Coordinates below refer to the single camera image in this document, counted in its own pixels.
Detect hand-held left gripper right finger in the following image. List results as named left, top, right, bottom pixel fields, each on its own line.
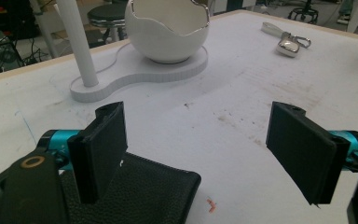
left=265, top=101, right=351, bottom=207

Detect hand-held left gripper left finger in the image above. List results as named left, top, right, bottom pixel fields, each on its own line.
left=67, top=101, right=129, bottom=205

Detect black leather wallet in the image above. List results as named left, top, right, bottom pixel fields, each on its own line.
left=59, top=151, right=202, bottom=224

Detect white stand with pole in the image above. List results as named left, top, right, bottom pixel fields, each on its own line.
left=55, top=0, right=209, bottom=104

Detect white key fob with carabiner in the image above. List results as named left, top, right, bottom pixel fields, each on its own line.
left=260, top=21, right=312, bottom=59

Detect black round stool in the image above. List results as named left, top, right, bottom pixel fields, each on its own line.
left=87, top=3, right=129, bottom=45

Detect black office chair base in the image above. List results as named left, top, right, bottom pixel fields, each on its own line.
left=287, top=0, right=320, bottom=25

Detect white eggshell-shaped bowl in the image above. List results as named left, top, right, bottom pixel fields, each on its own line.
left=124, top=0, right=211, bottom=65

